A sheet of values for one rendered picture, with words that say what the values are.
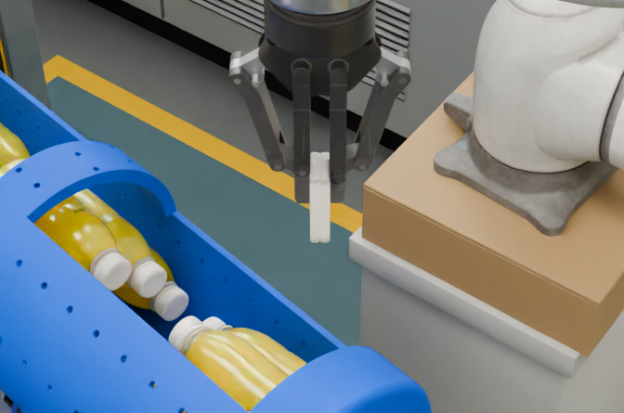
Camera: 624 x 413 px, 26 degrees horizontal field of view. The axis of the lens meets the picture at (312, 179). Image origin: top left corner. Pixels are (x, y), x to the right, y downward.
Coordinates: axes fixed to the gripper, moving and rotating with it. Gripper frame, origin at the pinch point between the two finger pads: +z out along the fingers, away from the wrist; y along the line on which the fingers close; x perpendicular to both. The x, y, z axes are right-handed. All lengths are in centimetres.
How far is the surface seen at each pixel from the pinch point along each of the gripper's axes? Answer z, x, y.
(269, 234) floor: 150, -137, 12
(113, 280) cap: 34.7, -22.0, 21.9
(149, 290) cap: 40, -25, 19
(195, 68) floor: 150, -196, 32
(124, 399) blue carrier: 30.1, -3.2, 18.3
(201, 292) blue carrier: 46, -30, 14
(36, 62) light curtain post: 65, -95, 46
